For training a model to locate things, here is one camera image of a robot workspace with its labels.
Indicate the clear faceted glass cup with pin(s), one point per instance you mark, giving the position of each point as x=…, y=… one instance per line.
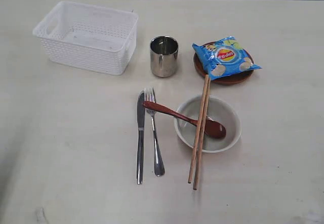
x=163, y=56

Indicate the blue chips bag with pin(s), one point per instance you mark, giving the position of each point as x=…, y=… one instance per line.
x=223, y=58

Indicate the silver table knife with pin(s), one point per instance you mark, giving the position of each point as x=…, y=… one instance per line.
x=140, y=150

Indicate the silver fork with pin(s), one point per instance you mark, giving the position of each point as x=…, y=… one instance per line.
x=159, y=169

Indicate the white perforated plastic basket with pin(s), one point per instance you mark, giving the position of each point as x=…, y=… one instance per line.
x=88, y=37

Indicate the brown wooden plate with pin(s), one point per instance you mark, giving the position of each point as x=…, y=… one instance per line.
x=229, y=80

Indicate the brown wooden spoon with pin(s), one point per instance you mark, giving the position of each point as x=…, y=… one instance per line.
x=212, y=128

